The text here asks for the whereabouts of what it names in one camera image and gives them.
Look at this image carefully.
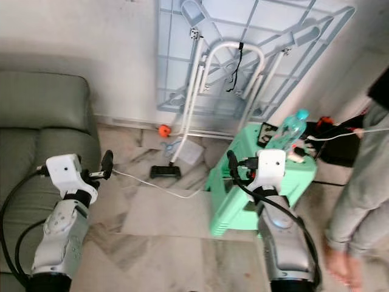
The black rectangular object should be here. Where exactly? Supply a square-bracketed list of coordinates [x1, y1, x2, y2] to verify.
[151, 164, 182, 179]

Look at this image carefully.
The person in grey trousers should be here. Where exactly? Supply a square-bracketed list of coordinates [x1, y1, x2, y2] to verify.
[323, 66, 389, 291]

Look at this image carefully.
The black power strip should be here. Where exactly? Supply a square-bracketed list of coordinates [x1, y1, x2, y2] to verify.
[258, 122, 280, 148]

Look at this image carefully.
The clear bottle teal cap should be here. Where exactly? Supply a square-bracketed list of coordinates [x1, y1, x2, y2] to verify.
[270, 108, 311, 151]

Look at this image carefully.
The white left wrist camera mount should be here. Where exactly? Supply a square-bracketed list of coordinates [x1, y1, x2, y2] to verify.
[45, 154, 99, 204]

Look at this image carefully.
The black bag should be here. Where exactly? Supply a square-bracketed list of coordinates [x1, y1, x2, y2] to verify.
[304, 117, 365, 166]

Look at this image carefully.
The grey-green leather sofa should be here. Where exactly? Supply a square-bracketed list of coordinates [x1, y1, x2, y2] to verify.
[0, 72, 104, 292]

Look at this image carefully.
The white cable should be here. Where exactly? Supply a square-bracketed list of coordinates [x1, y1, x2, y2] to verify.
[111, 168, 212, 200]
[306, 128, 389, 142]

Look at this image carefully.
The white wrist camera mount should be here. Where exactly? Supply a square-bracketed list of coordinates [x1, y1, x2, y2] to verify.
[249, 148, 287, 190]
[45, 154, 99, 204]

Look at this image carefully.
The black strap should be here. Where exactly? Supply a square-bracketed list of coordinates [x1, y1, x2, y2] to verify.
[226, 41, 247, 94]

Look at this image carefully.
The clear plastic bag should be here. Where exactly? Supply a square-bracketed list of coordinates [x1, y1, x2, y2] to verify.
[161, 139, 204, 168]

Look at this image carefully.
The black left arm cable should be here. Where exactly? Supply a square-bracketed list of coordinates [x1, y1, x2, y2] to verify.
[0, 167, 49, 287]

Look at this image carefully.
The mint green plastic stool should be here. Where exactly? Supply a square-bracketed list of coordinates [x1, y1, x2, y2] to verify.
[205, 122, 320, 238]

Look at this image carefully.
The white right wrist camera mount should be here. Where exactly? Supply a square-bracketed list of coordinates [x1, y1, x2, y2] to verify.
[249, 148, 287, 190]

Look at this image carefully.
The light blue folding table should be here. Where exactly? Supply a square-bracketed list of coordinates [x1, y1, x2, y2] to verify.
[157, 0, 356, 139]

